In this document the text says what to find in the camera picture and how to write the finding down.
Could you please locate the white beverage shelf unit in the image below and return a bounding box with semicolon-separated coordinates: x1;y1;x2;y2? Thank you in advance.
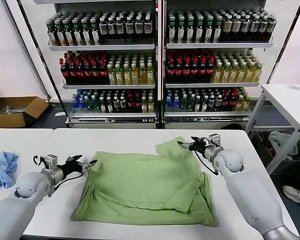
32;0;163;130
162;0;300;130

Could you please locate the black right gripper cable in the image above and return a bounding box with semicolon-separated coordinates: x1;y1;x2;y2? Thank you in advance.
194;149;220;176

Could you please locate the green cap dark tea bottle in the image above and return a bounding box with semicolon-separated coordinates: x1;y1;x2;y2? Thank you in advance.
167;17;177;45
176;16;186;45
213;16;223;44
62;20;73;47
71;19;82;47
194;16;205;45
204;16;214;45
46;20;57;47
185;16;195;45
54;20;65;47
89;19;100;46
80;19;91;47

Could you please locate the yellow juice bottle white cap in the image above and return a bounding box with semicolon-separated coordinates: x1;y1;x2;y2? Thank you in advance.
253;62;263;83
238;62;248;84
246;62;255;83
122;63;131;86
138;62;147;85
107;63;116;86
114;63;124;86
130;63;140;86
213;62;223;84
222;62;231;84
230;62;240;84
146;62;155;85

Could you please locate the beige label dark drink bottle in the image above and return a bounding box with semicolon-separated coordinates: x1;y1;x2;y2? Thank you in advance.
221;15;232;43
230;15;242;43

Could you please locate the black camera cable loop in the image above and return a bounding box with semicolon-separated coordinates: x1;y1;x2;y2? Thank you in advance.
32;154;45;167

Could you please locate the pale grey garment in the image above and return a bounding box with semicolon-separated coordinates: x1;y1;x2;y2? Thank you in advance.
267;131;299;160

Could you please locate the white label dark drink bottle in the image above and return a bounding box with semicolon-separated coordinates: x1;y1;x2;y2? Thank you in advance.
124;17;135;40
266;16;277;42
240;16;250;42
248;16;259;42
257;16;268;42
133;16;144;40
99;18;109;42
107;18;117;41
115;17;125;41
143;16;153;40

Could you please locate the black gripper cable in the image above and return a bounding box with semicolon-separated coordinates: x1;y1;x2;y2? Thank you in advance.
48;171;85;198
194;149;220;176

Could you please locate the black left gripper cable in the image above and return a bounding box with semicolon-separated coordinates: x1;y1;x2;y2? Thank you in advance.
48;171;85;198

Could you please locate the white side table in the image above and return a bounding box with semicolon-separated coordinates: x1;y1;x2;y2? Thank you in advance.
244;83;300;175

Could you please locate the grey metal parts bundle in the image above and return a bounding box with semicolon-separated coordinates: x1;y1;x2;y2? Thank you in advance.
0;104;25;116

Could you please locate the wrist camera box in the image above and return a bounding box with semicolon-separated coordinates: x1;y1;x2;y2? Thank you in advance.
41;154;59;171
207;133;222;147

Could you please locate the glass cabinet door black frame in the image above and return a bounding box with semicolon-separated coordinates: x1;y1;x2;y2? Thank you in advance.
264;0;300;85
1;0;71;129

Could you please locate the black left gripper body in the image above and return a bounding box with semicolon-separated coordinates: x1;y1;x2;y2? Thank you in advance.
56;161;80;177

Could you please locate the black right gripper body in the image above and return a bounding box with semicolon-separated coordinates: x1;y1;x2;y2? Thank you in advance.
193;139;211;155

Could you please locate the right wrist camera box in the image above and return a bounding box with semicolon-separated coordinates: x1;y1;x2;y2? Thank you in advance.
207;133;222;147

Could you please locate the red cap cola bottle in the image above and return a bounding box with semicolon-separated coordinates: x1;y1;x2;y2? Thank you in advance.
190;57;199;83
99;58;109;85
68;59;77;85
83;59;93;85
206;57;215;83
174;57;184;83
91;58;101;85
198;57;207;83
166;57;176;83
182;57;192;83
60;59;70;85
75;59;85;85

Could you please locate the white sneaker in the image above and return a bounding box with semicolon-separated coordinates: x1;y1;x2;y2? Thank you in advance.
282;185;300;213

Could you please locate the brown cardboard box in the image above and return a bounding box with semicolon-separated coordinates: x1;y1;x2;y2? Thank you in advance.
0;82;50;128

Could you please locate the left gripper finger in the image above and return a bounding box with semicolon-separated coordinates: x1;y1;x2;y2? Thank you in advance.
76;159;99;172
66;154;84;166

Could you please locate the dark grey storage bin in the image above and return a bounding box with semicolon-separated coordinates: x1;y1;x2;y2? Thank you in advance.
249;131;300;173

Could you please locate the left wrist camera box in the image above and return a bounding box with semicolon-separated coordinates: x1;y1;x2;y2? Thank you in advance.
41;154;59;171

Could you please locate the crumpled light blue garment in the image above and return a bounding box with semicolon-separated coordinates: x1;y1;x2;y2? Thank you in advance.
0;150;20;192

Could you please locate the green polo shirt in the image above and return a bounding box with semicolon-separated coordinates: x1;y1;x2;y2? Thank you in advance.
71;136;217;228

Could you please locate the red garment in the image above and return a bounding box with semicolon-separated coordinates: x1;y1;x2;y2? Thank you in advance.
261;139;275;157

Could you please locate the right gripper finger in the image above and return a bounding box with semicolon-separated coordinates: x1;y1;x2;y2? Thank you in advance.
176;140;197;152
190;136;206;146

